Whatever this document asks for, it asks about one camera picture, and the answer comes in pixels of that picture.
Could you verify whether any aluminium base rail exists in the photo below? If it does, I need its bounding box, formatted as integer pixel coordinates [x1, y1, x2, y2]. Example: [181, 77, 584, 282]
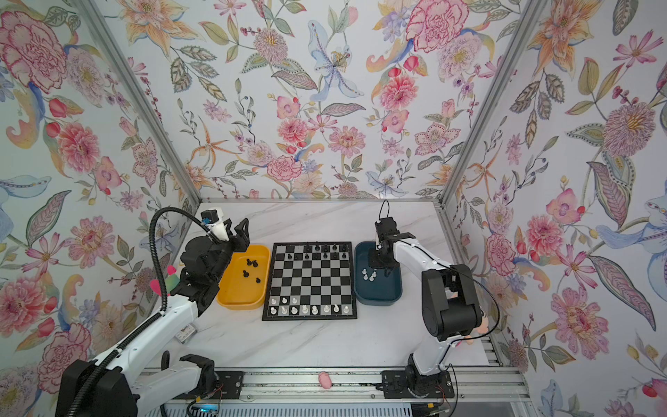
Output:
[84, 366, 533, 405]

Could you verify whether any small pink toy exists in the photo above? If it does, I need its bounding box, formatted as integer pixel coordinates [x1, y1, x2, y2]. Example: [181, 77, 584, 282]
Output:
[318, 372, 333, 390]

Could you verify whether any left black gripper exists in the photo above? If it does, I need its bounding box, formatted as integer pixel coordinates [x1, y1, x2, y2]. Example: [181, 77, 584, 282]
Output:
[205, 217, 250, 285]

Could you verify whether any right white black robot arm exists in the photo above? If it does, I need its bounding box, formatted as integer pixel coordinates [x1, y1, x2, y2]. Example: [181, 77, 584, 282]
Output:
[368, 216, 483, 396]

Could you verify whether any black white chessboard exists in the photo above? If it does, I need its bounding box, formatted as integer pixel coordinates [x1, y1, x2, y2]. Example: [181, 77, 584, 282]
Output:
[262, 242, 358, 321]

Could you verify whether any dark teal plastic tray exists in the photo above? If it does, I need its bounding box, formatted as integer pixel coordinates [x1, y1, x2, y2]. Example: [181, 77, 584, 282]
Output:
[354, 242, 403, 307]

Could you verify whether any yellow plastic tray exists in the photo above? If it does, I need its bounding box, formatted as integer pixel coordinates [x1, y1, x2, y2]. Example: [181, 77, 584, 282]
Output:
[216, 245, 271, 310]

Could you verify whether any colourful plush toy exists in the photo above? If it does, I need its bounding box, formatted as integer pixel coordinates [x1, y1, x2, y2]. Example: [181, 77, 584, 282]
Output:
[149, 266, 180, 296]

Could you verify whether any small white clock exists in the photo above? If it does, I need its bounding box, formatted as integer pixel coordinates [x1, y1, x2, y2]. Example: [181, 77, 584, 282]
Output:
[175, 324, 197, 344]

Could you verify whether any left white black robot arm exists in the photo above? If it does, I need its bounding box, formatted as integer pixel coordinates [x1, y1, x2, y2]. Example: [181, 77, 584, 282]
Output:
[56, 207, 250, 416]

